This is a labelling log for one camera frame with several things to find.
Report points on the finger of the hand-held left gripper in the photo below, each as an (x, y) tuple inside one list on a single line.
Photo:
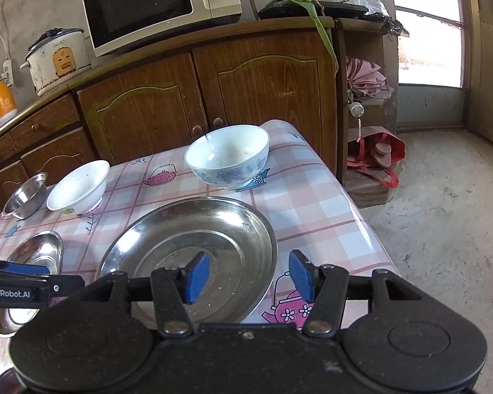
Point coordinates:
[(26, 269)]

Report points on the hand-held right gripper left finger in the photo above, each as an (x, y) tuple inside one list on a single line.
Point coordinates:
[(197, 277)]

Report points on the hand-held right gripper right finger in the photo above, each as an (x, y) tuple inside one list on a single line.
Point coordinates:
[(300, 275)]

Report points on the medium steel plate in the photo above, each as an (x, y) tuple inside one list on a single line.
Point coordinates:
[(41, 250)]

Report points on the large steel plate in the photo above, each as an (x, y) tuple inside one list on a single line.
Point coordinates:
[(213, 230)]

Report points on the small steel bowl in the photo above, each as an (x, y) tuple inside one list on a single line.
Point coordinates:
[(24, 199)]

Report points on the white bowl with green print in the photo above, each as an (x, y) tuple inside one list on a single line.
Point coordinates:
[(78, 188)]

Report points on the blue floral white bowl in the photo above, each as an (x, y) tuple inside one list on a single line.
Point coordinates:
[(230, 172)]

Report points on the pink checked tablecloth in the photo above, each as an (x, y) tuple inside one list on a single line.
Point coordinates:
[(312, 213)]

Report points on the brown wooden cabinet with drawers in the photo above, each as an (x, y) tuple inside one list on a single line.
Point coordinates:
[(45, 147)]

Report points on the red bag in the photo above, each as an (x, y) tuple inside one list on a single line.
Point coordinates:
[(388, 152)]

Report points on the orange electric kettle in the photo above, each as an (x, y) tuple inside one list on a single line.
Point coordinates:
[(2, 102)]

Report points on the two-door brown wooden cabinet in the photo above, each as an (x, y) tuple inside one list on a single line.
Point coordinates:
[(250, 90)]

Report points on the white rice cooker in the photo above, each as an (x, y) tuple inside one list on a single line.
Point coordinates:
[(57, 65)]

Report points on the pink umbrella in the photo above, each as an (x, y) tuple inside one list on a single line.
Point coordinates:
[(367, 80)]

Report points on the metal door with window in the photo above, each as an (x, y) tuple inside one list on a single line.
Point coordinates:
[(427, 102)]

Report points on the open wooden shelf unit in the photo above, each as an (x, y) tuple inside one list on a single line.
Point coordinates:
[(374, 45)]

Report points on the green leek leaf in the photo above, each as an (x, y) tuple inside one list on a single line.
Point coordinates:
[(318, 20)]

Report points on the dark cloth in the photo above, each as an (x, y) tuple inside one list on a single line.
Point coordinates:
[(393, 26)]

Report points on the black cooktop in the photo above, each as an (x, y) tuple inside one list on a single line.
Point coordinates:
[(279, 10)]

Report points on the cream microwave oven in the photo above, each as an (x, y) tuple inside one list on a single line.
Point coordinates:
[(148, 8)]

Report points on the white wall power strip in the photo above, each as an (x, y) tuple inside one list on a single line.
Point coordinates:
[(9, 73)]

